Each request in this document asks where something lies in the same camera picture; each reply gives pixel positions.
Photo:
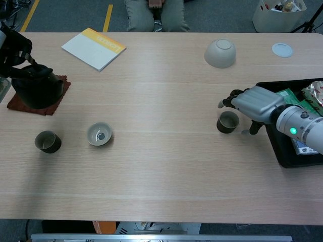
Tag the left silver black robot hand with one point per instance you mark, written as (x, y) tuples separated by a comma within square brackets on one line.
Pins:
[(15, 45)]

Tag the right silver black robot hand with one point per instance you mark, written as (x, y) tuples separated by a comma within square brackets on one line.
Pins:
[(257, 103)]

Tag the dark green cup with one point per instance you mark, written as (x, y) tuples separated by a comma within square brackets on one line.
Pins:
[(227, 129), (54, 147)]

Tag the black cast iron teapot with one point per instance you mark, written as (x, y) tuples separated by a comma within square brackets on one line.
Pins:
[(38, 93)]

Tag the white robot base chassis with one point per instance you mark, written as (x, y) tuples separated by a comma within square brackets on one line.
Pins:
[(156, 228)]

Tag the green picture card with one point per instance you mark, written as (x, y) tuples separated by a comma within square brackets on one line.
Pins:
[(3, 90)]

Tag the shiny foil snack bag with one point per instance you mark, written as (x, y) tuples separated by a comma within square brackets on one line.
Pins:
[(315, 93)]

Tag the grey round table cap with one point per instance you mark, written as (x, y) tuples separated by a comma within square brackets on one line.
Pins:
[(282, 50)]

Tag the beige upturned bowl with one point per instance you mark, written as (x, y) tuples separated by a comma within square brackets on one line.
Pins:
[(219, 56)]

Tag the black plastic tray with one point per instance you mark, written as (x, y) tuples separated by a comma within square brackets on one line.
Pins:
[(285, 157)]

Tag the brown folded cloth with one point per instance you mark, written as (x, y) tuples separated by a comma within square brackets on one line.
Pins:
[(17, 107)]

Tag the blue tissue pack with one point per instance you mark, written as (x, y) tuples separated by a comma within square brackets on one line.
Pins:
[(306, 150)]

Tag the white yellow Lexicon booklet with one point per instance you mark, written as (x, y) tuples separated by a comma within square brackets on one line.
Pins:
[(90, 50)]

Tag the white storage bin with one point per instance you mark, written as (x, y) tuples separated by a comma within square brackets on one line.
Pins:
[(272, 20)]

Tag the black tripod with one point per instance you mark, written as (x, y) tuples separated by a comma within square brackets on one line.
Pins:
[(306, 25)]

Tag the shallow beige cup with knob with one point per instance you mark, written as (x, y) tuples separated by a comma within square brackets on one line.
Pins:
[(94, 133)]

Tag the seated person in khaki trousers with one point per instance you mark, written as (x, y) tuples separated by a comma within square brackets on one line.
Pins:
[(138, 20)]

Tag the brown phone in hands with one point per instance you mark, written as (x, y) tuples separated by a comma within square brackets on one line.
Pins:
[(155, 3)]

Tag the orange object under table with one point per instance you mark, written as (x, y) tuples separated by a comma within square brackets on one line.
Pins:
[(103, 227)]

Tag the aluminium profile rail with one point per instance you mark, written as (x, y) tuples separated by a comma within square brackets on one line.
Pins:
[(151, 238)]

